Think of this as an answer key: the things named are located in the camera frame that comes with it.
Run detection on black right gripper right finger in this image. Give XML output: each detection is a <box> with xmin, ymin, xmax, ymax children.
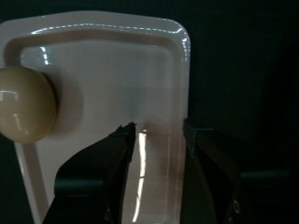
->
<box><xmin>182</xmin><ymin>118</ymin><xmax>243</xmax><ymax>224</ymax></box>

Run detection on beige toy egg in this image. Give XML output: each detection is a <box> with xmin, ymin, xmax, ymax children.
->
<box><xmin>0</xmin><ymin>66</ymin><xmax>59</xmax><ymax>144</ymax></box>

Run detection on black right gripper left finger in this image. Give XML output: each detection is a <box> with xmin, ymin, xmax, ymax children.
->
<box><xmin>42</xmin><ymin>122</ymin><xmax>138</xmax><ymax>224</ymax></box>

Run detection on pale pink plastic tray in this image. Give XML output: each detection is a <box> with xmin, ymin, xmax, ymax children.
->
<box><xmin>0</xmin><ymin>10</ymin><xmax>193</xmax><ymax>224</ymax></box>

